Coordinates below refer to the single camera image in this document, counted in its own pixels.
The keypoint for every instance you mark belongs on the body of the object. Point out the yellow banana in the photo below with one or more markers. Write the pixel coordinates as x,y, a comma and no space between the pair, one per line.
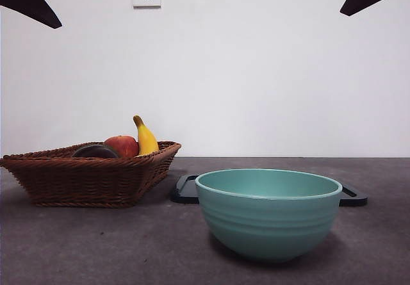
145,141

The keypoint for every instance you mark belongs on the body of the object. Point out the dark red plum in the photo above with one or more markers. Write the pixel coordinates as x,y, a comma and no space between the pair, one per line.
93,153

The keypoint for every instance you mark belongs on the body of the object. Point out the green fruit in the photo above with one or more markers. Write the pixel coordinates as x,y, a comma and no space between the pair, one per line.
112,150

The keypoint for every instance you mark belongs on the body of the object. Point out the teal ceramic bowl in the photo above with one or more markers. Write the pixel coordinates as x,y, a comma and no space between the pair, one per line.
266,227

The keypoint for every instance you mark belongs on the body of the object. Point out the brown wicker basket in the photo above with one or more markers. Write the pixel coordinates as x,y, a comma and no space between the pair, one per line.
80,182

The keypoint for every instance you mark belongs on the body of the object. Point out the dark rectangular tray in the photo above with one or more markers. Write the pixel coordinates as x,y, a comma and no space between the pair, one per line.
184,192

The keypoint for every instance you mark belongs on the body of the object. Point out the red apple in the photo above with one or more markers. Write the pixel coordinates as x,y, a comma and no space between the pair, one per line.
125,145

